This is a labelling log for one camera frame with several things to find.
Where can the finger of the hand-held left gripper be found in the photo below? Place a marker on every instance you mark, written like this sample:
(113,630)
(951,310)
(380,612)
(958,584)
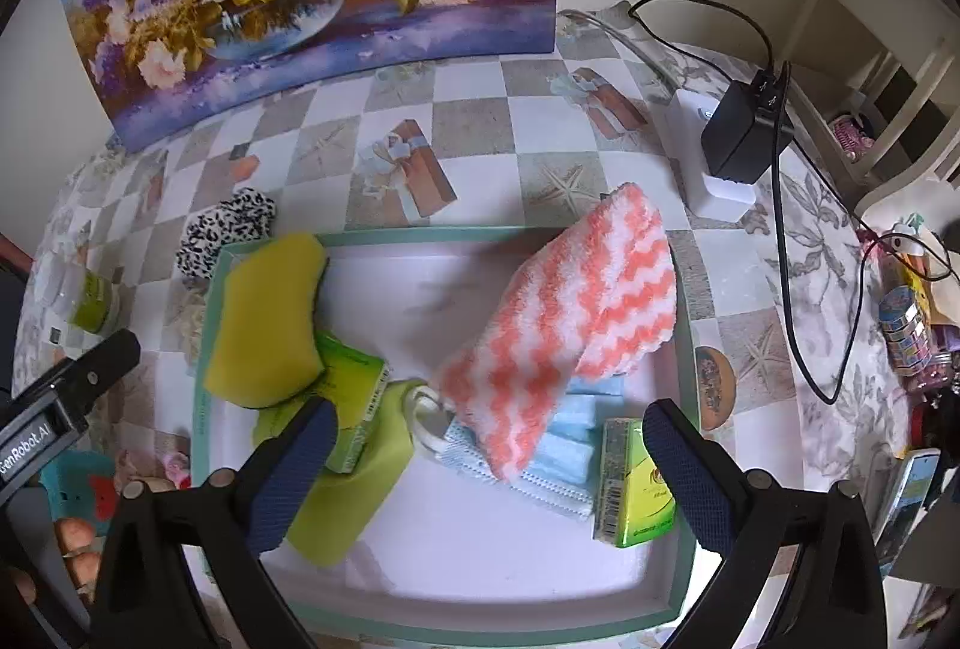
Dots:
(97,371)

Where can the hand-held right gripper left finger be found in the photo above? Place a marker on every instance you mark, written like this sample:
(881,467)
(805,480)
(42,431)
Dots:
(292,476)

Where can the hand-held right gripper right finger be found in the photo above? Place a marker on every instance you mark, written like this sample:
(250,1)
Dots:
(686,476)

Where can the green tissue pack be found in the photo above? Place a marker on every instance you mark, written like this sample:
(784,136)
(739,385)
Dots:
(634,484)
(356,394)

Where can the lime green cloth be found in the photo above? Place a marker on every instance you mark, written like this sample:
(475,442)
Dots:
(352,499)

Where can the blue face mask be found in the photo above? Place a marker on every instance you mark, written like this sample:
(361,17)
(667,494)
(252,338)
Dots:
(562,461)

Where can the yellow sponge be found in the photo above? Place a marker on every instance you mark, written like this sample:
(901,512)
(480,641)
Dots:
(262,319)

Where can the coral white zigzag towel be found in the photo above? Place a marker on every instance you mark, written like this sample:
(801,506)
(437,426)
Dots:
(570,334)

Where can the white tray green rim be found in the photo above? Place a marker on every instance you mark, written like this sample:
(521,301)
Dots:
(465,566)

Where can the white bottle green label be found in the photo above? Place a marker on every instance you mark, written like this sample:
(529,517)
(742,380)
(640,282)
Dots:
(82,300)

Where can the leopard print scrunchie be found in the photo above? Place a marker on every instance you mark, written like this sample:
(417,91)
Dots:
(225,229)

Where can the smartphone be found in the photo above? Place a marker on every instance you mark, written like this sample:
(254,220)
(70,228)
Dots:
(907,503)

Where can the stack of patterned tape rolls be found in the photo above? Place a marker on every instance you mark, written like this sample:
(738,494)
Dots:
(904,323)

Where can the black power adapter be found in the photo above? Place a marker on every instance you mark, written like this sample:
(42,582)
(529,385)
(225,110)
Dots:
(742,124)

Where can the white chair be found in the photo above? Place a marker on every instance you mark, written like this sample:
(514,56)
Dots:
(862,4)

